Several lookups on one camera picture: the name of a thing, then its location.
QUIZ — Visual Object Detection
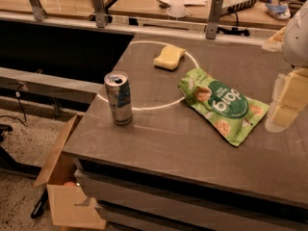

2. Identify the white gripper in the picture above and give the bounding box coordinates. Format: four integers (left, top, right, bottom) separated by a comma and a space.
262, 1, 308, 133

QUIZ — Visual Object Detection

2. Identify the green snack bag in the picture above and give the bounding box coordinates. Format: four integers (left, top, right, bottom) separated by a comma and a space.
178, 68, 269, 146

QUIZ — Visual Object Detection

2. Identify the yellow sponge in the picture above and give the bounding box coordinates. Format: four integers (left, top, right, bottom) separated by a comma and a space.
154, 45, 186, 70

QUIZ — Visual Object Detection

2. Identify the silver redbull can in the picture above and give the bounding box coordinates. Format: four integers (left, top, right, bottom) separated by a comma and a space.
104, 71, 133, 125

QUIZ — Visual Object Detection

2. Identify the blue white item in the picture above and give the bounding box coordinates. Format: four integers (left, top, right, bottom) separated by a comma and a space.
265, 4, 291, 19

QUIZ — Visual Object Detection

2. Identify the grey power strip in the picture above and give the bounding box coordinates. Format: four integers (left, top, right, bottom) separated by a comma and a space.
221, 0, 257, 15

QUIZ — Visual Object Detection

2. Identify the grey drawer front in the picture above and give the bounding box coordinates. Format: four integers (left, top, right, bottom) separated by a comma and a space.
75, 170, 308, 231

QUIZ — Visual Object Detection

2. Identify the orange ball in box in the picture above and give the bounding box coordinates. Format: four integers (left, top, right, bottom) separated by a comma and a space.
63, 181, 77, 187

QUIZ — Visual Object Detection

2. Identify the cardboard box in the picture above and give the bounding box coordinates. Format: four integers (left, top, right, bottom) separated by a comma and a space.
34, 115, 106, 230

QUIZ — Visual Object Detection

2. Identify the black chair base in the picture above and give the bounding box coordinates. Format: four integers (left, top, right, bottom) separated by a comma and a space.
0, 124, 40, 176

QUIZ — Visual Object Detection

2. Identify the black cable on desk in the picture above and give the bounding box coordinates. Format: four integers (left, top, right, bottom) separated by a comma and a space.
217, 12, 251, 38

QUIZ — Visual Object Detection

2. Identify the grey metal post right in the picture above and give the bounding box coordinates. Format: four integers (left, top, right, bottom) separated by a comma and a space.
205, 0, 223, 39

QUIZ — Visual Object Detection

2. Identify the grey metal post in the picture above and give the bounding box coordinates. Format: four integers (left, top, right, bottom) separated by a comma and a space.
205, 0, 223, 39
92, 0, 107, 28
29, 0, 47, 21

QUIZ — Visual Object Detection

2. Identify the grey metal post middle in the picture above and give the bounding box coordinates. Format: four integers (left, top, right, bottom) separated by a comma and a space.
92, 0, 107, 28

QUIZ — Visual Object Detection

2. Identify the grey metal post left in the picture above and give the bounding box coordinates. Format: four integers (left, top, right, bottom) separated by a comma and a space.
29, 0, 47, 21

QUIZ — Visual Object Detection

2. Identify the black cable on floor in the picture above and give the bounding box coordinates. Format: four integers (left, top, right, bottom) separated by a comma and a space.
0, 90, 29, 127

